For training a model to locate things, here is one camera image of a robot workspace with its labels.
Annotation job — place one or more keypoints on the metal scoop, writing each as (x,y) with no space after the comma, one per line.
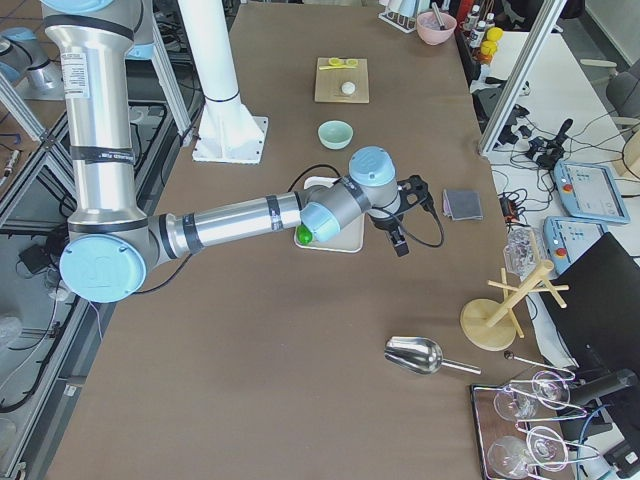
(422,355)

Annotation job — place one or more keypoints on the wine glass rack tray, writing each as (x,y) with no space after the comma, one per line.
(518,429)

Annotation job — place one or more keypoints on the upper teach pendant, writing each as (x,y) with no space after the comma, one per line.
(589,191)

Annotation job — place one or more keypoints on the green lime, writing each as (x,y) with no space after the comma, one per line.
(303,235)

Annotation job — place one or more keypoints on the lower teach pendant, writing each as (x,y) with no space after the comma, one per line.
(568,238)

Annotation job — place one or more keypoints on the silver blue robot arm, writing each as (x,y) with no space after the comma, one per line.
(113,244)

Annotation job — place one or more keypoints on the wooden mug tree stand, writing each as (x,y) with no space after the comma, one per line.
(493,326)

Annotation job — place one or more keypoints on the clear plastic container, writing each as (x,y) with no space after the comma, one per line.
(521,250)

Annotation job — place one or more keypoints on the grey folded cloth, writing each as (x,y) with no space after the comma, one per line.
(462,205)

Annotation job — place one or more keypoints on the cream rectangular tray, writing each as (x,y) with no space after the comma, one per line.
(350,235)

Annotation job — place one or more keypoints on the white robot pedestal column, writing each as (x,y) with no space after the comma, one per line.
(227,132)

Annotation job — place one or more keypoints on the pink bowl with ice cubes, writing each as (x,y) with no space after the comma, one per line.
(429,29)

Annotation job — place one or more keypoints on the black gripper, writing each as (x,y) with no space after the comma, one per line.
(386,220)

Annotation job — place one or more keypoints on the metal tube in pink bowl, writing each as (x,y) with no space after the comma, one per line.
(438,16)

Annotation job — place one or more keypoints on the teach pendant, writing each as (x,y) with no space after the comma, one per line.
(568,238)
(589,191)

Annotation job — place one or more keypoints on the wooden cutting board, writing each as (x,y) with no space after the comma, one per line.
(328,82)

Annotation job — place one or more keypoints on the aluminium frame post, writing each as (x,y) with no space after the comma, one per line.
(542,27)

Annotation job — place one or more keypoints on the mint green bowl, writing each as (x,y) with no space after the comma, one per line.
(335,134)

